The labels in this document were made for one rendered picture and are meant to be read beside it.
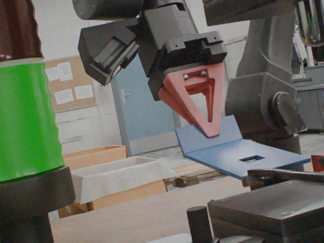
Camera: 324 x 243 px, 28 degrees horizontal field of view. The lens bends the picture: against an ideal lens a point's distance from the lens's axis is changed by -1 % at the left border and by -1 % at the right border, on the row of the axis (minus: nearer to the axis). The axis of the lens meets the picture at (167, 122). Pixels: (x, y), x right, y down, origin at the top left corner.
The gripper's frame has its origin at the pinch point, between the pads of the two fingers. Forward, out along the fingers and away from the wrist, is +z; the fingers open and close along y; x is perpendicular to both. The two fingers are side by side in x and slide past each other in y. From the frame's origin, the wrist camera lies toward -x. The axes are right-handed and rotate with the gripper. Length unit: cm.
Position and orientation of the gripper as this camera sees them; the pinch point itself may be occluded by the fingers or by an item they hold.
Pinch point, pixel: (210, 130)
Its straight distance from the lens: 71.4
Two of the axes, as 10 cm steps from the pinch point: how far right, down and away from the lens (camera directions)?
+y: 2.1, -4.0, -8.9
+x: 9.2, -2.3, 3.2
